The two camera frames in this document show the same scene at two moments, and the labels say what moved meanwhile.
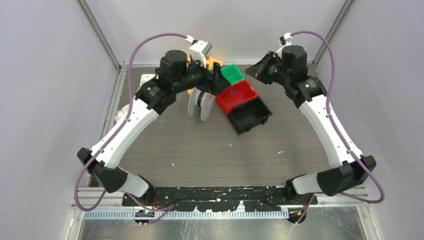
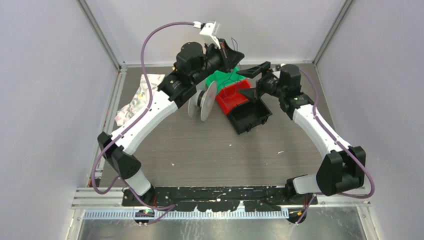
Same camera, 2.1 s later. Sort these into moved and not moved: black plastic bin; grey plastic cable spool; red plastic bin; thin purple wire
Moved: thin purple wire
Not moved: grey plastic cable spool; red plastic bin; black plastic bin
